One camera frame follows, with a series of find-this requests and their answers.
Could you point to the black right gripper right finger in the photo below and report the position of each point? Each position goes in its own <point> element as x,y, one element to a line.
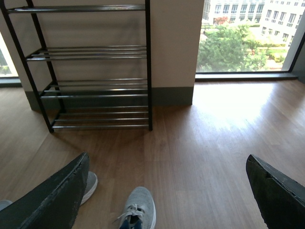
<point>281,200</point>

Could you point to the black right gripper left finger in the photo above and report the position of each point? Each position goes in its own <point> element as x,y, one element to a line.
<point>53,204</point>

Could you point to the grey knit sneaker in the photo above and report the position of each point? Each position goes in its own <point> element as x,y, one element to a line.
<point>91,186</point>
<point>139,211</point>

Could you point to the black metal shoe rack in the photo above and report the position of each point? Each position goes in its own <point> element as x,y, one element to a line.
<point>88,62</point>

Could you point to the dark window frame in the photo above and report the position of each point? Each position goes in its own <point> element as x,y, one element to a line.
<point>254,76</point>

